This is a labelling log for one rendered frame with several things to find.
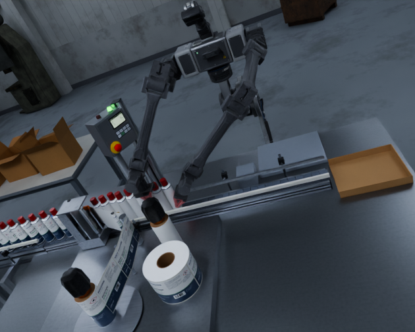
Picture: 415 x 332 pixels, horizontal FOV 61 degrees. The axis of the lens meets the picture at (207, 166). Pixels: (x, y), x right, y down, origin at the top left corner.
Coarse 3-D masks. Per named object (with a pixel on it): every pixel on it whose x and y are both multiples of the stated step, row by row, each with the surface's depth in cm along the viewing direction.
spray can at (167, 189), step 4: (160, 180) 177; (164, 180) 176; (164, 184) 177; (168, 184) 178; (164, 188) 177; (168, 188) 178; (172, 188) 180; (164, 192) 179; (168, 192) 178; (172, 192) 180; (168, 196) 180; (172, 196) 180; (168, 200) 183; (172, 200) 181; (172, 204) 183; (176, 208) 184
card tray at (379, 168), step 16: (336, 160) 176; (352, 160) 175; (368, 160) 171; (384, 160) 167; (400, 160) 160; (336, 176) 170; (352, 176) 166; (368, 176) 162; (384, 176) 158; (400, 176) 155; (352, 192) 155
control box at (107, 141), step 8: (104, 112) 170; (112, 112) 166; (96, 120) 164; (104, 120) 163; (88, 128) 166; (96, 128) 161; (104, 128) 163; (112, 128) 166; (96, 136) 166; (104, 136) 164; (112, 136) 167; (128, 136) 173; (136, 136) 177; (104, 144) 166; (112, 144) 167; (128, 144) 174; (104, 152) 173; (112, 152) 168; (120, 152) 172
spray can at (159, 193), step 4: (156, 184) 177; (156, 188) 177; (160, 188) 179; (152, 192) 179; (156, 192) 177; (160, 192) 178; (156, 196) 179; (160, 196) 179; (164, 196) 180; (160, 200) 180; (164, 200) 181; (164, 204) 181; (168, 204) 183; (164, 208) 183; (168, 208) 183; (172, 208) 186
